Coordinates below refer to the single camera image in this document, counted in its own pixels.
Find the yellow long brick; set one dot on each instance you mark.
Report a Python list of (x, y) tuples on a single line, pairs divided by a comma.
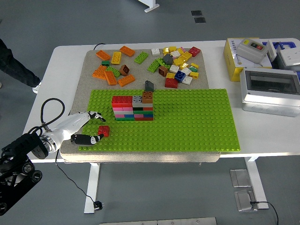
[(116, 57)]

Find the red square brick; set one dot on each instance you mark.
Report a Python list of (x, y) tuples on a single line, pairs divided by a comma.
[(194, 51), (171, 83), (104, 130)]

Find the white table leg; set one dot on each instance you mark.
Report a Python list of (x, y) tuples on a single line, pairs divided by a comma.
[(92, 187), (254, 178)]

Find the black plug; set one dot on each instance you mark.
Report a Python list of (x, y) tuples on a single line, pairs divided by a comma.
[(97, 205)]

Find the blue plastic bin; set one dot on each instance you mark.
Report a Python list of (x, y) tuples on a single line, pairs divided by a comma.
[(288, 44)]

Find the metal floor plate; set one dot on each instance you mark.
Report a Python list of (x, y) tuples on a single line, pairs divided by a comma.
[(240, 178), (243, 200)]

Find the green studded baseplate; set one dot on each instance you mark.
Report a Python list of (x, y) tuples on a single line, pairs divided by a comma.
[(187, 122)]

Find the long metal plate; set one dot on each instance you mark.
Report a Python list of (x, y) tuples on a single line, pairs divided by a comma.
[(164, 222)]

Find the white furniture foot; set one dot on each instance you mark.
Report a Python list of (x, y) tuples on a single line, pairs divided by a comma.
[(151, 7)]

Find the brown square brick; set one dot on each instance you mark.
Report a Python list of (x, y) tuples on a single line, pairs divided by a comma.
[(124, 69), (163, 71), (147, 97)]

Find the person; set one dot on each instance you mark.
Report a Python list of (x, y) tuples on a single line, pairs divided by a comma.
[(14, 68)]

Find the dark grey slope brick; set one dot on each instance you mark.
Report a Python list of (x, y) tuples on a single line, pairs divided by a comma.
[(149, 86)]

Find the grey-brown mat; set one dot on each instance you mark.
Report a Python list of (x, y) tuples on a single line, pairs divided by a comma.
[(138, 72)]

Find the blue square brick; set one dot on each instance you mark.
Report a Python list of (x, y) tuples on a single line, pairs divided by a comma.
[(180, 76)]

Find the grey distribution box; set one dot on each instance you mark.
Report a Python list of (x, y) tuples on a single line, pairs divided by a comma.
[(269, 100)]

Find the orange long brick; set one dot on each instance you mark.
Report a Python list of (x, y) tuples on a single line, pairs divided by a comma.
[(126, 80), (103, 55), (110, 77), (99, 72), (127, 51)]

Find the yellow square brick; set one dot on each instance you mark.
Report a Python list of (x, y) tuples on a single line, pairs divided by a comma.
[(194, 75), (172, 48), (184, 66), (170, 75), (166, 50), (194, 65), (178, 61), (186, 55), (180, 51)]

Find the small pink brick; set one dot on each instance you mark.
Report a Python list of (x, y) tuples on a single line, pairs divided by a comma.
[(183, 49)]

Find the white square brick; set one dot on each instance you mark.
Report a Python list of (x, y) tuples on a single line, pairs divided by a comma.
[(186, 71), (155, 51), (174, 68), (187, 80), (175, 54)]

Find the grey push-button switch box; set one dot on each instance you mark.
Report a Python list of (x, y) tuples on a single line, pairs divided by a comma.
[(248, 52)]

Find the yellow cardboard box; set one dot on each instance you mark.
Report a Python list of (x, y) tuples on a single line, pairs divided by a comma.
[(230, 63)]

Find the small green flat brick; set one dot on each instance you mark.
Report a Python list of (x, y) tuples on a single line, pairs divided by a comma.
[(192, 69)]

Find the black floor outlet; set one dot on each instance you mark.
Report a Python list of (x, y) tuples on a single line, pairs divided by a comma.
[(200, 20), (196, 12)]

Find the white plastic panel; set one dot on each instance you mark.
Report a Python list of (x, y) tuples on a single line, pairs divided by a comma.
[(271, 50)]

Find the white wall socket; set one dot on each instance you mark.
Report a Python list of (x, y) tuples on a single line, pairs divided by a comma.
[(289, 57)]

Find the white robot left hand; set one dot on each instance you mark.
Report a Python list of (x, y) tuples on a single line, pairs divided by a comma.
[(68, 127)]

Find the grey square brick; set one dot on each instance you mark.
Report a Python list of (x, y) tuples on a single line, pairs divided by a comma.
[(137, 100)]

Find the multicoloured brick wall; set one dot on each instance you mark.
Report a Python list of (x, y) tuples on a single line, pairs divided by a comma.
[(131, 114)]

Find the small dark green brick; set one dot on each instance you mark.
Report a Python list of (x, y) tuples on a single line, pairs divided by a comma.
[(105, 62)]

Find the lime green long brick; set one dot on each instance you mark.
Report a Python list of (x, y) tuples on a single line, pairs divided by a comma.
[(113, 71), (153, 65), (161, 61), (141, 57)]

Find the red long brick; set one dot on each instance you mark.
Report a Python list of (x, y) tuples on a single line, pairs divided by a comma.
[(122, 100)]

